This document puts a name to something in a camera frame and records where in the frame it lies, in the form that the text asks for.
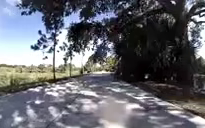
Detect distant green trees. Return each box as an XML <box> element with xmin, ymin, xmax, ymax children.
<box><xmin>83</xmin><ymin>54</ymin><xmax>120</xmax><ymax>74</ymax></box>

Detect grey paved road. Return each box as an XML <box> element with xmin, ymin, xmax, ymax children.
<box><xmin>0</xmin><ymin>72</ymin><xmax>205</xmax><ymax>128</ymax></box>

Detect thin tall tree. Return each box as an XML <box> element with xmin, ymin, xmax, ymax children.
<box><xmin>17</xmin><ymin>0</ymin><xmax>78</xmax><ymax>82</ymax></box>

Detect large dark tree mass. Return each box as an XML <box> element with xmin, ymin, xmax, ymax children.
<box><xmin>67</xmin><ymin>0</ymin><xmax>205</xmax><ymax>98</ymax></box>

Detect distant tree line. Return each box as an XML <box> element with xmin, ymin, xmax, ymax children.
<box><xmin>0</xmin><ymin>61</ymin><xmax>82</xmax><ymax>74</ymax></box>

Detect green grass field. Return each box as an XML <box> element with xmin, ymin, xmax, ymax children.
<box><xmin>0</xmin><ymin>66</ymin><xmax>85</xmax><ymax>90</ymax></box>

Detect bare dirt verge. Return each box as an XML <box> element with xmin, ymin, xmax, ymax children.
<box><xmin>133</xmin><ymin>79</ymin><xmax>205</xmax><ymax>123</ymax></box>

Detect small thin tree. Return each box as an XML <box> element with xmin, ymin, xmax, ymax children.
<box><xmin>60</xmin><ymin>42</ymin><xmax>80</xmax><ymax>78</ymax></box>

